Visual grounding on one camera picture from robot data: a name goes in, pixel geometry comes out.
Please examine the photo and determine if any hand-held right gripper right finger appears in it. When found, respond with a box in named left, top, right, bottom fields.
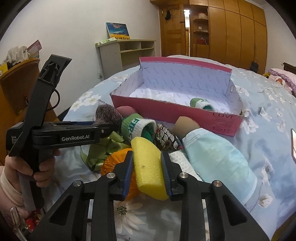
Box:
left=160, top=152, right=270, bottom=241

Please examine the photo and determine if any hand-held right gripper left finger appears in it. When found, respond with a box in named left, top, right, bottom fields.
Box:
left=29, top=151, right=134, bottom=241

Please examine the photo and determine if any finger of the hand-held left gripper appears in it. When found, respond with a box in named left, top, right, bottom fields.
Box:
left=50, top=121, right=100, bottom=128
left=92, top=123, right=121, bottom=142

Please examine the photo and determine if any purple knit sock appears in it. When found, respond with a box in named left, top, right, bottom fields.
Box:
left=95, top=104, right=124, bottom=135

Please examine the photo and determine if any yellow sponge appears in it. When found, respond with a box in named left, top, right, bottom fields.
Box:
left=131, top=137, right=169, bottom=201

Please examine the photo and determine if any white waffle cloth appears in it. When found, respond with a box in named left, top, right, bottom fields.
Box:
left=168, top=151, right=201, bottom=181

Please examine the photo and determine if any green white sock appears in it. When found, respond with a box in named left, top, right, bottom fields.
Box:
left=190, top=98, right=214, bottom=112
left=121, top=113, right=158, bottom=142

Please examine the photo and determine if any pink sock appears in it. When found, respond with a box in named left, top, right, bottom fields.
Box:
left=116, top=105, right=137, bottom=117

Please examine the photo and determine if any dark patterned cloth pouch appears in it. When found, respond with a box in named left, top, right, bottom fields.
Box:
left=154, top=124, right=183, bottom=152

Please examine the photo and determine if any light blue sock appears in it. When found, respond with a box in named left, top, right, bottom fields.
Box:
left=181, top=128, right=258, bottom=204

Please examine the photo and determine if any pink cardboard box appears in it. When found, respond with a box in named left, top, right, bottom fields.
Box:
left=110, top=56, right=245, bottom=137

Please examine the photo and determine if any person's left forearm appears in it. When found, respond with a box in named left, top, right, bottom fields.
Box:
left=0, top=160, right=28, bottom=218

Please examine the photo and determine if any person's left hand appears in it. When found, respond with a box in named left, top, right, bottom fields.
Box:
left=5, top=148, right=61, bottom=188

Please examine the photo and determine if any orange ribbon bow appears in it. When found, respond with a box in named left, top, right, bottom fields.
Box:
left=100, top=148, right=139, bottom=200

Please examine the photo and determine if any beige makeup puff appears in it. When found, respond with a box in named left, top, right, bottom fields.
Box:
left=173, top=116, right=200, bottom=137

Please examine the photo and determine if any wooden cabinet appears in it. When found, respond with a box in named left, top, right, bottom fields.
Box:
left=0, top=58, right=58, bottom=158

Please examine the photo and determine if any beige shelf desk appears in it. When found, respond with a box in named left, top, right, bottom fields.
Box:
left=95, top=39, right=156, bottom=80

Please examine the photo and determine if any red patterned cloth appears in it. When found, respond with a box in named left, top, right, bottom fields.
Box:
left=24, top=210, right=45, bottom=232

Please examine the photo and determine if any pink book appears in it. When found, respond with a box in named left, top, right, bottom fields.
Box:
left=26, top=40, right=42, bottom=57

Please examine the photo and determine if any white crumpled cloth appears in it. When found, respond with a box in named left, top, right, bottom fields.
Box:
left=5, top=46, right=30, bottom=63

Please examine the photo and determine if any blue yellow painting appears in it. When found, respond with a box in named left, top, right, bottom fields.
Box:
left=106, top=22, right=130, bottom=40

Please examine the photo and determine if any wooden door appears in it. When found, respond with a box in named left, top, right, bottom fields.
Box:
left=159, top=6, right=190, bottom=57

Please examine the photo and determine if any pink frilled pillow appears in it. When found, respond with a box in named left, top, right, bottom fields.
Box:
left=269, top=68, right=296, bottom=93

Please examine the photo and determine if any wooden wardrobe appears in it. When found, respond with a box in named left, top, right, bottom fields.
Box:
left=150, top=0, right=268, bottom=75

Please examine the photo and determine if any dark wooden headboard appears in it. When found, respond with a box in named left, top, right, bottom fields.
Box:
left=283, top=62, right=296, bottom=75

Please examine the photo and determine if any black cable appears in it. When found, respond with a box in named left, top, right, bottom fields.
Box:
left=46, top=89, right=60, bottom=112

